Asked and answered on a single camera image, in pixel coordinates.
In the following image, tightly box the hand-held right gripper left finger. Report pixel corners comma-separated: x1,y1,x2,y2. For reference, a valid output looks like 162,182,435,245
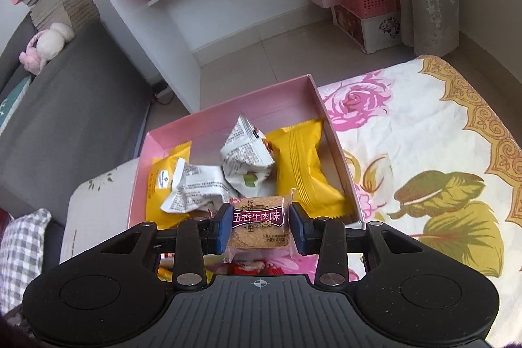
92,203,234,288

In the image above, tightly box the white plush toy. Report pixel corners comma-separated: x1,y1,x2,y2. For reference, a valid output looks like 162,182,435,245
36,23,75,65

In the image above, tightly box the large pink basket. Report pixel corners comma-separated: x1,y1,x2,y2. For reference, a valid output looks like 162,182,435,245
335,0,402,20

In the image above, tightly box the teal patterned cushion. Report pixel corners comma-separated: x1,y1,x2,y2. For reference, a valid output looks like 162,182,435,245
0,77,31,137

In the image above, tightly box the white patterned storage box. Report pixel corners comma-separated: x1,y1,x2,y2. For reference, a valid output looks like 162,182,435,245
330,3,402,54

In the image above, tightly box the pink silver cardboard box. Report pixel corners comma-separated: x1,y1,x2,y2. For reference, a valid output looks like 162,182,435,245
127,74,365,230

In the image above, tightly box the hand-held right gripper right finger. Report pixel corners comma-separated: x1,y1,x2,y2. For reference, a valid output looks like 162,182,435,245
289,202,427,287

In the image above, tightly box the checked grey white cushion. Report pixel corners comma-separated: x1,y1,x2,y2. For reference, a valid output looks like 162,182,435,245
0,208,52,316

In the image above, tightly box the purple label biscuit packet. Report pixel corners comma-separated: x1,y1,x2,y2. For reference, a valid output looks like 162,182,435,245
223,187,300,263

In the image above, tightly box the yellow snack packet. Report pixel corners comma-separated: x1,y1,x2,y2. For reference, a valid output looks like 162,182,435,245
267,119,347,224
147,142,192,218

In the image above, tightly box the white printed snack packet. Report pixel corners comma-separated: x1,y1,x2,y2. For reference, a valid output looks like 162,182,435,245
161,158,237,214
220,113,275,198

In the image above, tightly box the white bookshelf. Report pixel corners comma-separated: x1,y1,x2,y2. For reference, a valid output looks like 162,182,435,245
61,0,392,114

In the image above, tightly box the red snack packet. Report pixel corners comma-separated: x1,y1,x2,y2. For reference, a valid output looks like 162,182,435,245
232,259,284,276

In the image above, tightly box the grey sofa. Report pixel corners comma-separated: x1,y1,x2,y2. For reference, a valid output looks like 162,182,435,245
0,11,164,218

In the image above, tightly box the pink plush toy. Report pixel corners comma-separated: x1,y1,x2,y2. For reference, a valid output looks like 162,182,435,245
20,32,50,75

